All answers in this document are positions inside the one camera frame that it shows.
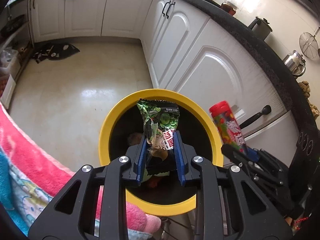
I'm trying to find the red snack tube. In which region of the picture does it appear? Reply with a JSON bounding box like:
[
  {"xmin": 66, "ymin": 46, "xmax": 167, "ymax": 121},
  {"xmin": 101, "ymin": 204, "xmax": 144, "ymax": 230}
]
[{"xmin": 209, "ymin": 101, "xmax": 248, "ymax": 155}]

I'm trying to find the green snack packet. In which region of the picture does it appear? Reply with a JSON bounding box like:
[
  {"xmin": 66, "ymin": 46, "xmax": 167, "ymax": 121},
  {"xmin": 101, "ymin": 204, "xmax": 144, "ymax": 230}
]
[{"xmin": 137, "ymin": 99, "xmax": 180, "ymax": 180}]

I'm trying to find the yellow rimmed trash bin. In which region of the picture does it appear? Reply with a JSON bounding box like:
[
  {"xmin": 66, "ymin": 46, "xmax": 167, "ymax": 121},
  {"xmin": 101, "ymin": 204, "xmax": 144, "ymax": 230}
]
[{"xmin": 98, "ymin": 88, "xmax": 225, "ymax": 217}]

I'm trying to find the shiny steel kettle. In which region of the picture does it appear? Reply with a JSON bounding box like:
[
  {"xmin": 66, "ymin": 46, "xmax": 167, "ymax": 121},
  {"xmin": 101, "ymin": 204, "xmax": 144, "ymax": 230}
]
[{"xmin": 283, "ymin": 50, "xmax": 306, "ymax": 79}]

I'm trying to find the pink blanket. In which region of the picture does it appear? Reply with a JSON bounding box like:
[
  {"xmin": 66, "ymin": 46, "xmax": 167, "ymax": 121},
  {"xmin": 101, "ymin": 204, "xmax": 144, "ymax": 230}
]
[{"xmin": 1, "ymin": 108, "xmax": 161, "ymax": 239}]

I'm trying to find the cartoon print table cloth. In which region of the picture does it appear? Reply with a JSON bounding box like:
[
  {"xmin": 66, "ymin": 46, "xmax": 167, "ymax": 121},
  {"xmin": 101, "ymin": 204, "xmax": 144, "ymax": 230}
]
[{"xmin": 1, "ymin": 153, "xmax": 152, "ymax": 239}]

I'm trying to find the grey metal kettle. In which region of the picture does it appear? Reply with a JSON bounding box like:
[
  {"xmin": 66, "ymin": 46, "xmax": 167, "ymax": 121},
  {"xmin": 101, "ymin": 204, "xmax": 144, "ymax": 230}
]
[{"xmin": 248, "ymin": 16, "xmax": 273, "ymax": 41}]

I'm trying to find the black floor mat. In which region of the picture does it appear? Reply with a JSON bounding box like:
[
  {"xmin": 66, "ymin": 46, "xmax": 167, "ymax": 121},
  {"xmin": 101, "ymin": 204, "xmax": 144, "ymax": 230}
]
[{"xmin": 31, "ymin": 42, "xmax": 80, "ymax": 63}]

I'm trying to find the brown lidded jar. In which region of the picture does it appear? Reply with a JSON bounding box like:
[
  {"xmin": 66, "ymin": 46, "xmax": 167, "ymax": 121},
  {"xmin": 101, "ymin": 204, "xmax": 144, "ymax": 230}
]
[{"xmin": 220, "ymin": 0, "xmax": 238, "ymax": 16}]

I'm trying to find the wire mesh skimmer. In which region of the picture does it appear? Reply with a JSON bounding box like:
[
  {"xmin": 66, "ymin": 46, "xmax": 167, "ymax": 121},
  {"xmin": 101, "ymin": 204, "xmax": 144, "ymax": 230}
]
[{"xmin": 299, "ymin": 27, "xmax": 319, "ymax": 59}]

